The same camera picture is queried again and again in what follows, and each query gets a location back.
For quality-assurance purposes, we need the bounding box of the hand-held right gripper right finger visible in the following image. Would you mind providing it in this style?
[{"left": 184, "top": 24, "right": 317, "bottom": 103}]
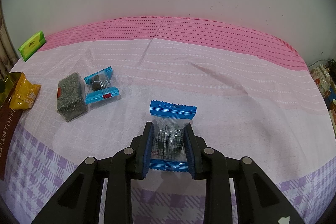
[{"left": 183, "top": 126, "right": 306, "bottom": 224}]

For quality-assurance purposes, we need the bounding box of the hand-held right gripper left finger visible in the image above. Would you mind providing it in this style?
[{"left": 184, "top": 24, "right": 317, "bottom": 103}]
[{"left": 31, "top": 122, "right": 154, "bottom": 224}]

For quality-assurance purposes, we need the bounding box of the blue snack packet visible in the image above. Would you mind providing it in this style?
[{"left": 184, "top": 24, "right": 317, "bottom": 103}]
[
  {"left": 84, "top": 66, "right": 122, "bottom": 104},
  {"left": 149, "top": 100, "right": 197, "bottom": 172}
]

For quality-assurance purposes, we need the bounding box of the gold tin box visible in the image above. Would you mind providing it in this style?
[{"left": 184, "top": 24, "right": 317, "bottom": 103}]
[{"left": 0, "top": 72, "right": 27, "bottom": 180}]

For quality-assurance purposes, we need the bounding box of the pink and purple checked bedsheet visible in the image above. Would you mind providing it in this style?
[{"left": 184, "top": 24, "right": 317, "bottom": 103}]
[{"left": 0, "top": 15, "right": 336, "bottom": 224}]

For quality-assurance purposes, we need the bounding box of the dark sesame bar packet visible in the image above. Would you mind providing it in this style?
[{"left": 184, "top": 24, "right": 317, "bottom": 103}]
[{"left": 57, "top": 72, "right": 89, "bottom": 123}]

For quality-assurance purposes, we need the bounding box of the yellow snack packet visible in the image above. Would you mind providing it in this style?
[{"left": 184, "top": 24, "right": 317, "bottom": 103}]
[{"left": 9, "top": 72, "right": 42, "bottom": 110}]

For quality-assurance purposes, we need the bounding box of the floral patterned box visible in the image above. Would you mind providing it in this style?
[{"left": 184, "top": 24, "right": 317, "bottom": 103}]
[{"left": 310, "top": 59, "right": 336, "bottom": 101}]

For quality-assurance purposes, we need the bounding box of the green tissue pack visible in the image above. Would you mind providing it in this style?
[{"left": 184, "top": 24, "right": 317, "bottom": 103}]
[{"left": 18, "top": 30, "right": 47, "bottom": 62}]

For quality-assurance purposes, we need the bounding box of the patterned beige curtain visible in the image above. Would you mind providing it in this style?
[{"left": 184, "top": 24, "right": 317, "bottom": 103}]
[{"left": 0, "top": 17, "right": 19, "bottom": 77}]

